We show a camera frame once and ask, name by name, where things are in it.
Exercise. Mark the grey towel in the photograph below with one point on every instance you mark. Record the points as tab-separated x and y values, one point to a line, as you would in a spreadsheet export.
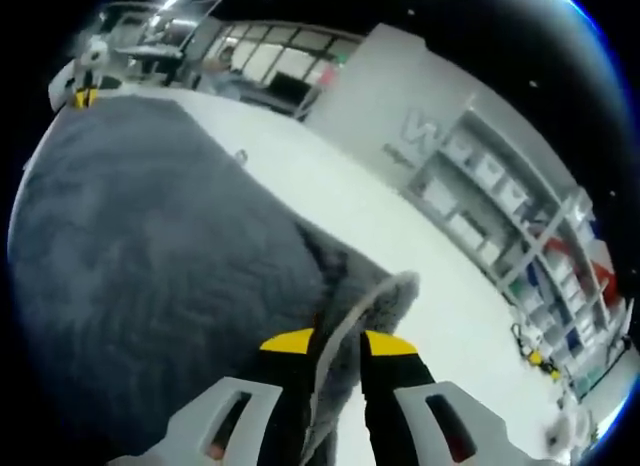
150	236

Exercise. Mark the grey office desk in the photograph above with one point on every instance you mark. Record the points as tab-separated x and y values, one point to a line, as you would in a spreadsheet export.
150	56

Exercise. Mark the small yellow white device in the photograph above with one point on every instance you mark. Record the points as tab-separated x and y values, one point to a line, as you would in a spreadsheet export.
535	353

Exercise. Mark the small black desk monitor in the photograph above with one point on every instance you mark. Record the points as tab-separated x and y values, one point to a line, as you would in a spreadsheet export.
292	88

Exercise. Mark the grey metal shelf rack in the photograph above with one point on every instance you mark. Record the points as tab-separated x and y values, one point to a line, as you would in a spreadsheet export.
525	226

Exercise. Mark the row of white storage boxes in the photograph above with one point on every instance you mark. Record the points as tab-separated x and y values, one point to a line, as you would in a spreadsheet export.
500	186

